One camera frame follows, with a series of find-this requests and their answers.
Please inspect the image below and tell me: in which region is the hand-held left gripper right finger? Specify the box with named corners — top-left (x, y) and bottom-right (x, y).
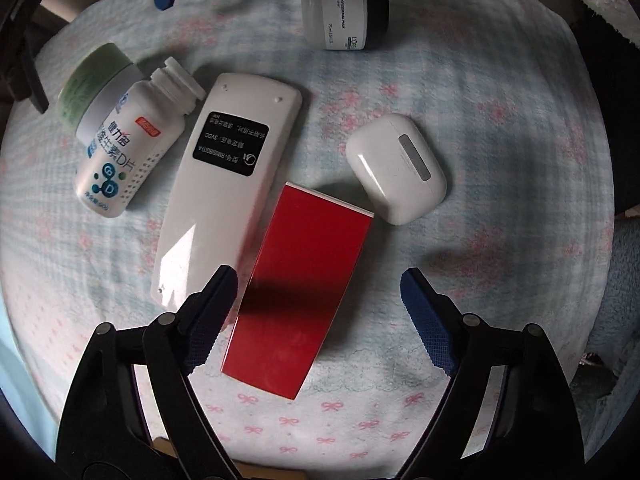
top-left (399, 266), bottom-right (587, 480)

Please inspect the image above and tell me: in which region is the green-capped white bottle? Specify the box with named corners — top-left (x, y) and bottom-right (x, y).
top-left (56, 42), bottom-right (151, 146)

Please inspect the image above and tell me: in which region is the white fluffy cloth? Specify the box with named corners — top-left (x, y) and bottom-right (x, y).
top-left (552, 0), bottom-right (640, 46)

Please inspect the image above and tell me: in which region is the red box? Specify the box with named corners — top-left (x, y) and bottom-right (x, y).
top-left (221, 182), bottom-right (376, 401)

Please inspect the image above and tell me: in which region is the white labelled pill bottle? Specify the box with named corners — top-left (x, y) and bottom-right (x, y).
top-left (74, 57), bottom-right (207, 220)

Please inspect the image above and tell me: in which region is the white jar with black lid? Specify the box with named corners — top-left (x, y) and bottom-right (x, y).
top-left (301, 0), bottom-right (391, 52)

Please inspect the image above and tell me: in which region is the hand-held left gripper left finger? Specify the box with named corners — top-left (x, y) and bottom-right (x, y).
top-left (56, 265), bottom-right (238, 480)

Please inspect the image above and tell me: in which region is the white earbuds case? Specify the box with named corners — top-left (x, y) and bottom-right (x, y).
top-left (345, 113), bottom-right (447, 226)

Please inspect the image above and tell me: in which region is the white remote control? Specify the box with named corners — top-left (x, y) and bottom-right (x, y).
top-left (150, 73), bottom-right (303, 311)

